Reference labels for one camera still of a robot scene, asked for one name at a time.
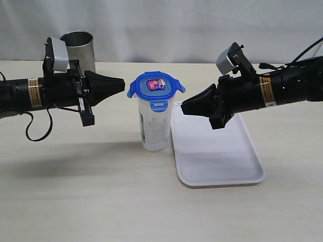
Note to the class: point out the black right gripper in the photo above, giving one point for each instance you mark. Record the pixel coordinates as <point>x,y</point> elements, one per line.
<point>238,91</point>

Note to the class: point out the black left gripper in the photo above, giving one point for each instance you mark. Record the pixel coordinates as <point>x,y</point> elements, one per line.
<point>73,88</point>

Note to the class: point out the stainless steel tumbler cup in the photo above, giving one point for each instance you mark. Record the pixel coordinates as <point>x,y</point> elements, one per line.
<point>80,46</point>

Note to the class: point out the blue plastic lid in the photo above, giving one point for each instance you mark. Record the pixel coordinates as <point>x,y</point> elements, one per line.
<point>156,88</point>

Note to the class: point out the clear plastic tall container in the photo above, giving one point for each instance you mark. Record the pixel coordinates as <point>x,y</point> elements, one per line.
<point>155,123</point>

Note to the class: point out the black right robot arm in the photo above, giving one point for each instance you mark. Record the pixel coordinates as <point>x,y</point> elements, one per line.
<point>293,82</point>

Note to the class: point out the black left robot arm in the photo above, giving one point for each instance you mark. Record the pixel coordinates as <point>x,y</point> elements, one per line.
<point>22,95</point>

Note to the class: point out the white rectangular plastic tray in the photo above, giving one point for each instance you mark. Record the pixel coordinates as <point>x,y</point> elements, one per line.
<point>207,158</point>

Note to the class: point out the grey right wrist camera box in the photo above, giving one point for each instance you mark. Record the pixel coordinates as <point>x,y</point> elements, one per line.
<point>224,63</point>

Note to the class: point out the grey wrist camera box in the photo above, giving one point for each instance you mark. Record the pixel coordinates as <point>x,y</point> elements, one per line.
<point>224,63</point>
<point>56,55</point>

